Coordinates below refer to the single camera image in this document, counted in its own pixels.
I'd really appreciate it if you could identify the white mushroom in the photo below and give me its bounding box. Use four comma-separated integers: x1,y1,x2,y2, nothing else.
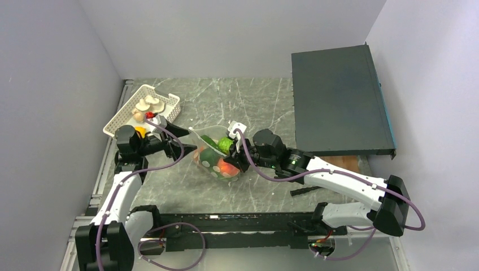
144,95,166,113
132,108,145,123

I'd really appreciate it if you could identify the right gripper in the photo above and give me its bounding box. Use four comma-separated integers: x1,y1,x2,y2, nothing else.
224,134,277,173

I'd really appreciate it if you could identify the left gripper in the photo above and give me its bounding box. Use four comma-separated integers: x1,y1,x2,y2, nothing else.
136,120,197,161

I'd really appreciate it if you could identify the green chili pepper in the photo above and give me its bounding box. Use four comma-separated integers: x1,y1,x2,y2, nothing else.
200,135,220,151

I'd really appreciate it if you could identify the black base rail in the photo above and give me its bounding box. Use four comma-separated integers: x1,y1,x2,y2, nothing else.
144,212,347,252

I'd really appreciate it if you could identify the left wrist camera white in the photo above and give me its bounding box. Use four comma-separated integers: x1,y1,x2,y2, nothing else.
144,111,168,133

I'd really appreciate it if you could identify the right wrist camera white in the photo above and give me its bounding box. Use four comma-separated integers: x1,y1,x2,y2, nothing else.
227,121,247,148

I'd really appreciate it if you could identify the green lime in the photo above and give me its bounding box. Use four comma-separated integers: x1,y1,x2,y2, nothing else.
217,137,233,155

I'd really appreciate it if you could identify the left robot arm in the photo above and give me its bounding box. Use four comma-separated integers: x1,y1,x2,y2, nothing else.
75,119,196,270

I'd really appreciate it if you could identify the dark green metal box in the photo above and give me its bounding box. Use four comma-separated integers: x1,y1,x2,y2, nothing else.
291,43,397,158

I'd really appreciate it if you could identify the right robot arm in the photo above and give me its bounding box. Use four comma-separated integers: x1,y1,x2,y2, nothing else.
225,127,413,237

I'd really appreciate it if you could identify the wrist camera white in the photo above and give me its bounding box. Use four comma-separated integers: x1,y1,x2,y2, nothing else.
227,121,247,148
144,111,168,133

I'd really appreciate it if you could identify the black tool on table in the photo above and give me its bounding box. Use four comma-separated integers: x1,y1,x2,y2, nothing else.
290,186,321,197

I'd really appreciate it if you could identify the clear zip top bag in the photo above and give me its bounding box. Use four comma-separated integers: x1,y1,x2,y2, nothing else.
189,125,241,182

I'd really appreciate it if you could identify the white perforated plastic basket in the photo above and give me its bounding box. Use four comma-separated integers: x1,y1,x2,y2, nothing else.
103,84,181,138

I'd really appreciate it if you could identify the yellow lemon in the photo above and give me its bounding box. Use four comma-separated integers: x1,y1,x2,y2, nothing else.
134,126,147,139

